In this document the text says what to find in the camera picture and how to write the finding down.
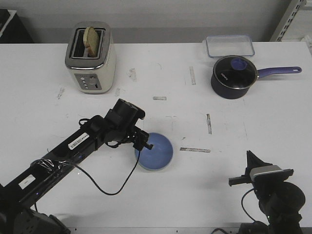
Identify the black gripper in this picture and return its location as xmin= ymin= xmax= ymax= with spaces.
xmin=121 ymin=126 xmax=153 ymax=150
xmin=228 ymin=150 xmax=293 ymax=188

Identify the blue bowl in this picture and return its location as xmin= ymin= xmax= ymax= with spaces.
xmin=135 ymin=132 xmax=173 ymax=171

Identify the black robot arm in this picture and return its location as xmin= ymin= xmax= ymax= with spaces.
xmin=0 ymin=99 xmax=152 ymax=234
xmin=229 ymin=150 xmax=306 ymax=234

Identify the dark blue saucepan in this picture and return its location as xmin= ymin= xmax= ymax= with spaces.
xmin=211 ymin=66 xmax=302 ymax=99

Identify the glass pot lid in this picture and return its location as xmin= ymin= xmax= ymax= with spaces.
xmin=213 ymin=55 xmax=258 ymax=89

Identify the cream and silver toaster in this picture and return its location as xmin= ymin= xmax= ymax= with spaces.
xmin=65 ymin=21 xmax=117 ymax=94

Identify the clear plastic food container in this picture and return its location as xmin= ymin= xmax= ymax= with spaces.
xmin=205 ymin=35 xmax=255 ymax=58

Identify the slice of toast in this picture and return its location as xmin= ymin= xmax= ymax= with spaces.
xmin=83 ymin=26 xmax=99 ymax=58

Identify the white metal shelf upright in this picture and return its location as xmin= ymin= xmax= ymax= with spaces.
xmin=269 ymin=0 xmax=307 ymax=42

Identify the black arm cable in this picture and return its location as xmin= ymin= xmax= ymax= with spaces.
xmin=241 ymin=187 xmax=259 ymax=224
xmin=70 ymin=146 xmax=140 ymax=195

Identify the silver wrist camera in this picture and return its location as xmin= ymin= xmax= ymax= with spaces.
xmin=250 ymin=165 xmax=283 ymax=182

